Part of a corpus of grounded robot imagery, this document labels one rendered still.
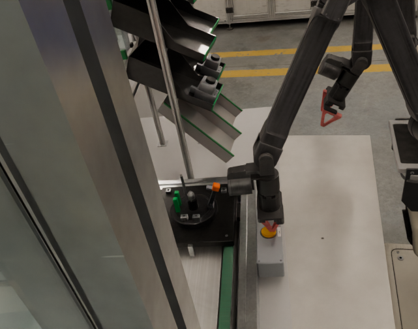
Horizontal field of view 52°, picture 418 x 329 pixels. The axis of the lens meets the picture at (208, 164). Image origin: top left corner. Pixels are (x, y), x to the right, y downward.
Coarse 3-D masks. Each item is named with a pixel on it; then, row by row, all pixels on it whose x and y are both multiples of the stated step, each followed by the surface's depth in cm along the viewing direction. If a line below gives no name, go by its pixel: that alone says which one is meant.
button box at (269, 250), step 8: (256, 208) 125; (256, 216) 123; (256, 224) 120; (272, 224) 119; (256, 232) 118; (280, 232) 116; (256, 240) 116; (264, 240) 115; (272, 240) 115; (280, 240) 114; (256, 248) 114; (264, 248) 113; (272, 248) 113; (280, 248) 112; (256, 256) 112; (264, 256) 111; (272, 256) 111; (280, 256) 110; (264, 264) 110; (272, 264) 109; (280, 264) 109; (264, 272) 112; (272, 272) 111; (280, 272) 111
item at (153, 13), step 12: (156, 12) 110; (156, 24) 112; (132, 36) 148; (156, 36) 114; (168, 60) 119; (168, 72) 120; (168, 84) 123; (168, 96) 125; (156, 108) 167; (156, 120) 170; (180, 120) 130; (180, 132) 133; (180, 144) 135
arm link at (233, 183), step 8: (264, 160) 98; (272, 160) 98; (232, 168) 106; (240, 168) 105; (248, 168) 104; (256, 168) 103; (264, 168) 99; (272, 168) 99; (232, 176) 104; (240, 176) 104; (248, 176) 104; (232, 184) 104; (240, 184) 104; (248, 184) 103; (232, 192) 105; (240, 192) 105; (248, 192) 105
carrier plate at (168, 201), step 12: (180, 192) 135; (216, 192) 132; (228, 192) 131; (168, 204) 131; (228, 204) 127; (168, 216) 127; (216, 216) 124; (228, 216) 123; (180, 228) 122; (204, 228) 121; (216, 228) 120; (228, 228) 119; (180, 240) 118; (192, 240) 118; (204, 240) 117; (216, 240) 116; (228, 240) 116
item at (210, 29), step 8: (176, 0) 138; (184, 8) 139; (192, 8) 138; (184, 16) 137; (192, 16) 138; (200, 16) 139; (208, 16) 138; (192, 24) 134; (200, 24) 136; (208, 24) 137; (216, 24) 136; (208, 32) 134
